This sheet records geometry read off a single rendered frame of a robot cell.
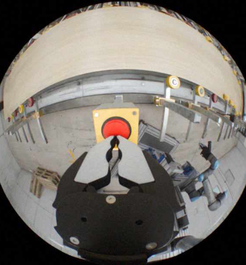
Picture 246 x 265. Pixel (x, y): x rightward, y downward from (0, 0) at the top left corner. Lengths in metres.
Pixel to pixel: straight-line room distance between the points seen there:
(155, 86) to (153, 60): 0.33
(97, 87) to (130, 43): 0.44
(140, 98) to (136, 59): 0.31
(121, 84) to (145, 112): 0.83
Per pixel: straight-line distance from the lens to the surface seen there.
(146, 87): 0.76
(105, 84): 0.74
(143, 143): 1.42
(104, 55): 0.50
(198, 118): 0.33
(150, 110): 1.46
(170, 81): 0.52
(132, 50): 0.51
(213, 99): 0.88
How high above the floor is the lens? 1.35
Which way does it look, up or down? 62 degrees down
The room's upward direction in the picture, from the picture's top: 176 degrees clockwise
